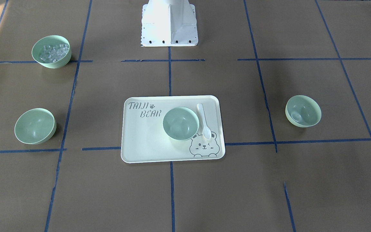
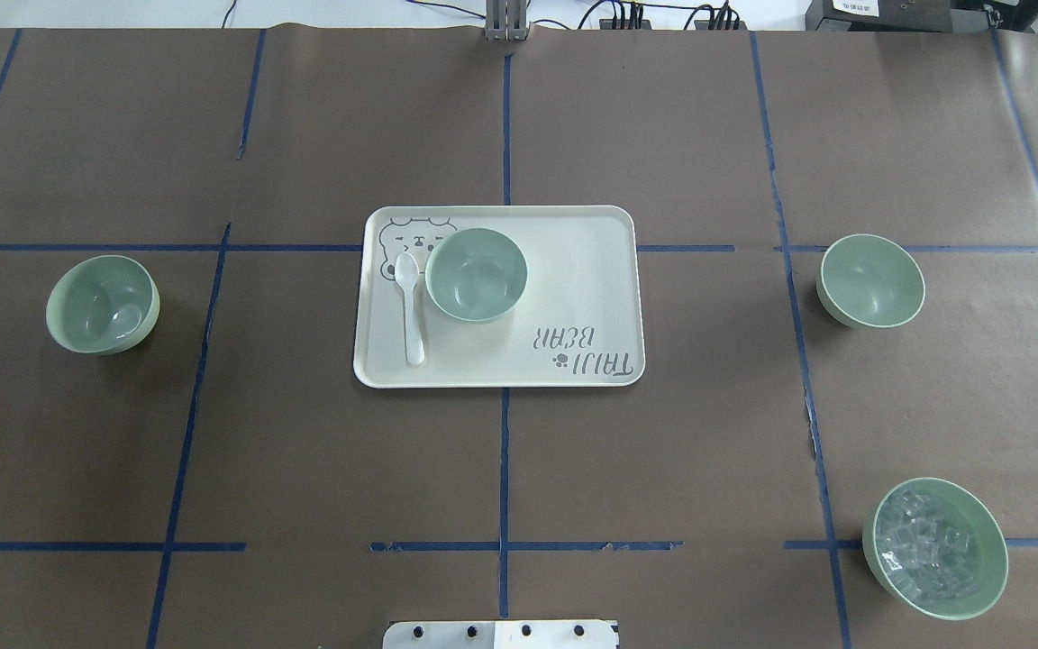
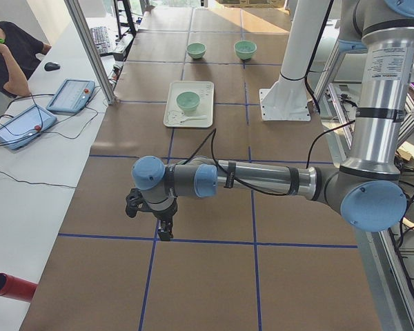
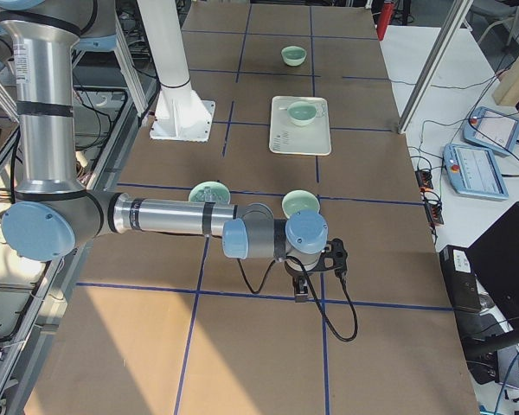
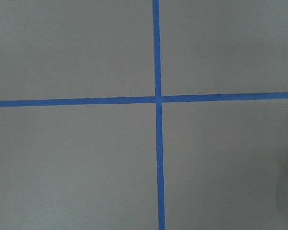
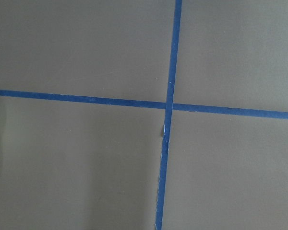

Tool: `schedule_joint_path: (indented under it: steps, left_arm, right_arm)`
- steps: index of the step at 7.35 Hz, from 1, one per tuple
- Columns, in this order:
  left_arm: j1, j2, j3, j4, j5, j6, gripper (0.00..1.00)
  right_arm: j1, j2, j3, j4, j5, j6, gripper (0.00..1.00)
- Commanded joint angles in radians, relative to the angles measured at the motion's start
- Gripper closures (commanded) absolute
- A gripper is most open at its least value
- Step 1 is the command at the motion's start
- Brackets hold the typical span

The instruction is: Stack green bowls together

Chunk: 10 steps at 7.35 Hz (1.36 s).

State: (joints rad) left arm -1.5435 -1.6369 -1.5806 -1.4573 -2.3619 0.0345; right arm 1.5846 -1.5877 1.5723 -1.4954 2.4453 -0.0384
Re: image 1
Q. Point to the white metal camera stand base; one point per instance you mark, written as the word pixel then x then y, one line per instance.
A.
pixel 168 23

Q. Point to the cream bear print tray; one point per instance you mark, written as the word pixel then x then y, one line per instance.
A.
pixel 143 137

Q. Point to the green bowl with ice cubes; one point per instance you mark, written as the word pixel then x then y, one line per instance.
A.
pixel 52 51

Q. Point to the green bowl front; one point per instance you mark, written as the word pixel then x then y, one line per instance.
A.
pixel 303 111
pixel 35 126

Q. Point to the white plastic spoon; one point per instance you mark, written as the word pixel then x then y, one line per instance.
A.
pixel 207 133

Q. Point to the green bowl on tray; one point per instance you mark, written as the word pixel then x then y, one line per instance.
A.
pixel 181 123

